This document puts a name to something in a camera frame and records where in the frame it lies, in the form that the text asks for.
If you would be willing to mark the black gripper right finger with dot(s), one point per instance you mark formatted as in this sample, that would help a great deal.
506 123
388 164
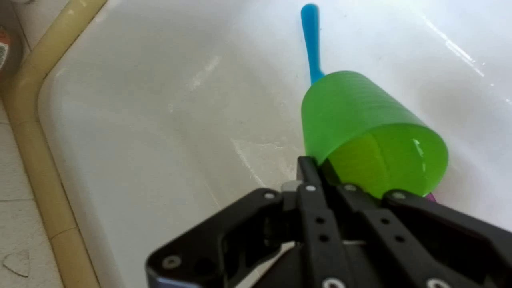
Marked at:
426 241

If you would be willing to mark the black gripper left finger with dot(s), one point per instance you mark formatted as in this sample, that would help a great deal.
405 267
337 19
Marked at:
314 235

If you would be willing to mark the green plastic cup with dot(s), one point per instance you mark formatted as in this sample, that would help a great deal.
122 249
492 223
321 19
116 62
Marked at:
362 123

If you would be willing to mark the white sink basin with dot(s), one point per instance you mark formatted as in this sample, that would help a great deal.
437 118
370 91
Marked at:
161 134

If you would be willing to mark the blue plastic spoon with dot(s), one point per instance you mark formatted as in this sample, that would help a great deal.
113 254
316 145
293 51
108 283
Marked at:
311 38

